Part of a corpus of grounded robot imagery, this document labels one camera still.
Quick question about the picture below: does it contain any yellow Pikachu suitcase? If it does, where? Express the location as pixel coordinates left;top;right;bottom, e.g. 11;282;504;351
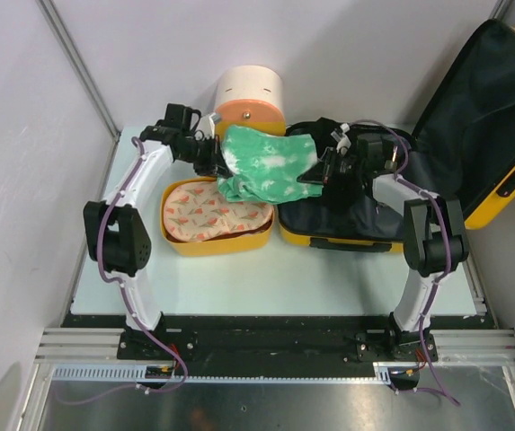
278;20;515;251

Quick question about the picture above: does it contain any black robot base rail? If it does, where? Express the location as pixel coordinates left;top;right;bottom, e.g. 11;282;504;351
62;314;493;377

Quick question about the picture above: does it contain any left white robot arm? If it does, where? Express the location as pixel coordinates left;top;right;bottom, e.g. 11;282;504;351
83;103;221;359

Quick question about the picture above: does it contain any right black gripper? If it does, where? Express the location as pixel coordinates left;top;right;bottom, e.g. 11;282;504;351
297;147;363;189

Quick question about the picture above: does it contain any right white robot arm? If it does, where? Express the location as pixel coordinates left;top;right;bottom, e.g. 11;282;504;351
297;135;469;360

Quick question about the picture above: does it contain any tulip print mesh pouch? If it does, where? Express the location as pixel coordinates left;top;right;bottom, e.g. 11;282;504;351
161;181;273;242

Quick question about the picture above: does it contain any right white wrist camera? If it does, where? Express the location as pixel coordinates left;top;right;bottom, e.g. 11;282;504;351
331;123;352;156

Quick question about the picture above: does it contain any white slotted cable duct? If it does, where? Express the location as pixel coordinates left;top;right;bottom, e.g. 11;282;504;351
51;363;417;384

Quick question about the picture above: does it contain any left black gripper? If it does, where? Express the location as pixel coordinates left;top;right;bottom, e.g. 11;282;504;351
175;134;231;180

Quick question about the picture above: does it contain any yellow plastic basket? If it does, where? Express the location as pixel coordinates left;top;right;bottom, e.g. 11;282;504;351
159;177;275;257

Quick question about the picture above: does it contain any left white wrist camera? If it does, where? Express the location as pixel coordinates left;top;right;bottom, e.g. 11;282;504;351
194;112;221;139

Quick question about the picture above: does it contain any green white patterned towel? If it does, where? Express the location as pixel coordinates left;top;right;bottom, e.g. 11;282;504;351
218;126;323;205

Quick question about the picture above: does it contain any pastel round drawer box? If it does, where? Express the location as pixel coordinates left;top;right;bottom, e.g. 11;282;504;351
214;65;286;139

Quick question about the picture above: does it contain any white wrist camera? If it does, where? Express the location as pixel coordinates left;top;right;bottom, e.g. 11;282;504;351
331;123;352;156
194;112;221;139

